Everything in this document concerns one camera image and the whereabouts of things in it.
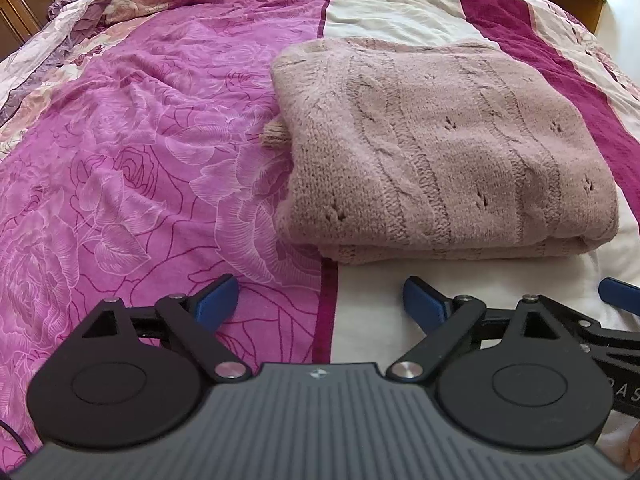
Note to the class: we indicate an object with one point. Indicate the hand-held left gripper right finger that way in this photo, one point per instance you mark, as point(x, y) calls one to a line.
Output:
point(425, 302)

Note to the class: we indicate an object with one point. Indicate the pink floral quilt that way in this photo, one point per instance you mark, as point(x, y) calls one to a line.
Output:
point(150, 160)

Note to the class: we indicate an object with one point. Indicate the pink knitted sweater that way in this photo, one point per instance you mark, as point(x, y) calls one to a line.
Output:
point(430, 150)

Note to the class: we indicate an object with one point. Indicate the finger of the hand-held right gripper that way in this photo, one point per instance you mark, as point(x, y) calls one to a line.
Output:
point(620, 294)
point(612, 342)

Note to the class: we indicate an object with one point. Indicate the purple frilled pillow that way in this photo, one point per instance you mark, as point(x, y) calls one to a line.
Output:
point(45, 70)

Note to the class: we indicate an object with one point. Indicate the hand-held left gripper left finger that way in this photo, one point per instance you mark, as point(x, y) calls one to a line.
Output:
point(217, 300)

